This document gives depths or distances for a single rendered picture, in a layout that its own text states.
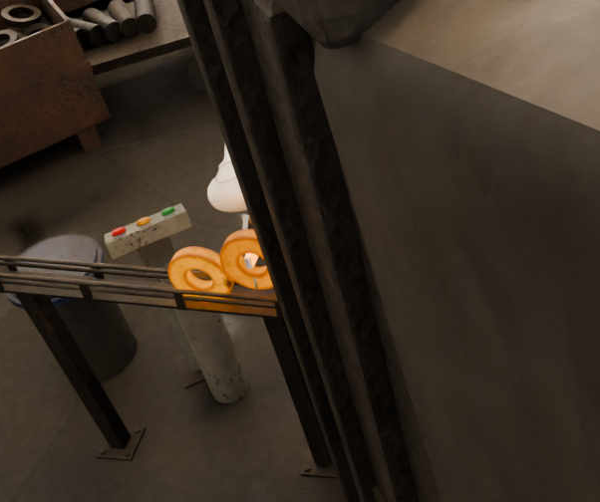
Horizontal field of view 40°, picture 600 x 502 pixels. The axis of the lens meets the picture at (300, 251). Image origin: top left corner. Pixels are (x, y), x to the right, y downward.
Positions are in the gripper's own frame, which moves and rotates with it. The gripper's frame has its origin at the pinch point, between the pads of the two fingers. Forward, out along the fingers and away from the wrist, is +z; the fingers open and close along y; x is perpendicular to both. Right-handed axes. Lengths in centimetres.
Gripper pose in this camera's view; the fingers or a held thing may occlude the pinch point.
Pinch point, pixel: (252, 253)
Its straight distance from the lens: 181.3
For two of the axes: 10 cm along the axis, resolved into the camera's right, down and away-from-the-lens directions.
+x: -2.0, -7.7, -6.0
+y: -9.5, 0.1, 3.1
